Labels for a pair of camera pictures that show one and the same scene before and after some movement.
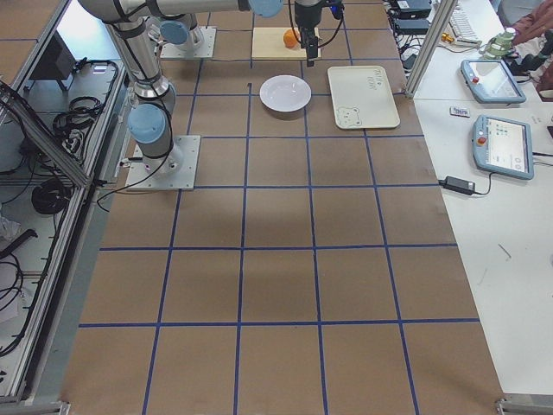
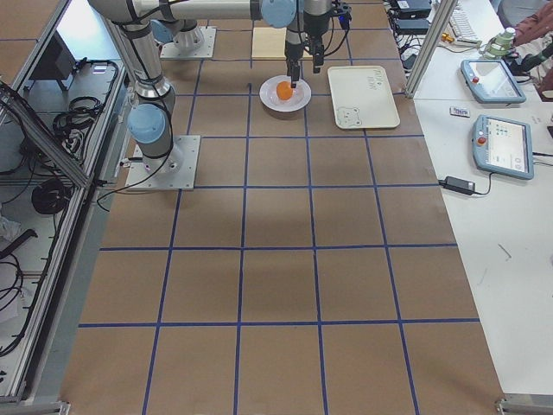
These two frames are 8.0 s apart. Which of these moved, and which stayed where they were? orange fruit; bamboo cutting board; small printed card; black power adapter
Moved: orange fruit
Stayed: black power adapter; small printed card; bamboo cutting board
